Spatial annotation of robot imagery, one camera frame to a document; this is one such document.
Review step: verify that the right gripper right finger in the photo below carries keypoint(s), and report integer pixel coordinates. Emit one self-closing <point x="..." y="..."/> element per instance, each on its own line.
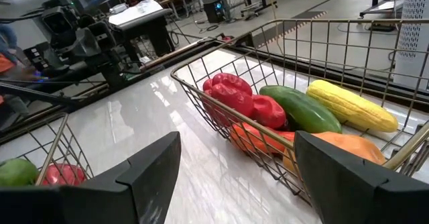
<point x="352" y="194"/>

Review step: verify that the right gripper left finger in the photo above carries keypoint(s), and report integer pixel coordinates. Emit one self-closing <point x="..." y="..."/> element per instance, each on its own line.
<point x="140" y="183"/>

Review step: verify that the red tomato with green stem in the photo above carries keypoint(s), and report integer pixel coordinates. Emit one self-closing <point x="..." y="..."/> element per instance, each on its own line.
<point x="63" y="175"/>

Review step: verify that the yellow corn cob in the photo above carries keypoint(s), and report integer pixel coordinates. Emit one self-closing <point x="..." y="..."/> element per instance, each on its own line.
<point x="352" y="106"/>

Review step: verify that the green cucumber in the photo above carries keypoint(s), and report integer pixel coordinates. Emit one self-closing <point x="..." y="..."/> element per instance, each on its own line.
<point x="301" y="110"/>

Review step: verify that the orange carrot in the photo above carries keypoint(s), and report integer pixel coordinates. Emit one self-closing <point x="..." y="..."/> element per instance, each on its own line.
<point x="258" y="138"/>

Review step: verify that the small red pepper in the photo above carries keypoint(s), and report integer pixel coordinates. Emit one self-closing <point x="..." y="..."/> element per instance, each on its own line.
<point x="268" y="111"/>

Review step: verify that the green lime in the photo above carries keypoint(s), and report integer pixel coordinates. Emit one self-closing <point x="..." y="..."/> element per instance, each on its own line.
<point x="16" y="173"/>

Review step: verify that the red bell pepper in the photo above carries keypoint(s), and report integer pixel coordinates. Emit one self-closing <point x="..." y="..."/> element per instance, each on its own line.
<point x="231" y="93"/>

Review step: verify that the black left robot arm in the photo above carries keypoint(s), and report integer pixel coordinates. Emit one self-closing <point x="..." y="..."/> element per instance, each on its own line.
<point x="100" y="63"/>

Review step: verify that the pale orange round produce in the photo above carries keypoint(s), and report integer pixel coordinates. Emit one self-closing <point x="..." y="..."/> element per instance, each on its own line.
<point x="355" y="147"/>

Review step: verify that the black power strip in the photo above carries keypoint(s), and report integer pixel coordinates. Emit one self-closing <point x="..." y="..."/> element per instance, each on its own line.
<point x="37" y="59"/>

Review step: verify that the person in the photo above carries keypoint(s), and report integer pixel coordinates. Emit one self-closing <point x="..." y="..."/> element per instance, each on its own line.
<point x="6" y="49"/>

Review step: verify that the black table with white top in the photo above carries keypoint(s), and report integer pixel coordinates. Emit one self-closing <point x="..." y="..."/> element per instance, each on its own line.
<point x="140" y="14"/>

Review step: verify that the black computer box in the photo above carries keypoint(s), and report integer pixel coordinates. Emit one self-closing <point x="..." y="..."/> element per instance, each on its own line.
<point x="214" y="9"/>

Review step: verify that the dark striped floor mat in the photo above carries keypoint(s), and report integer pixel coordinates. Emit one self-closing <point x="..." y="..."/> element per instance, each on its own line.
<point x="291" y="27"/>

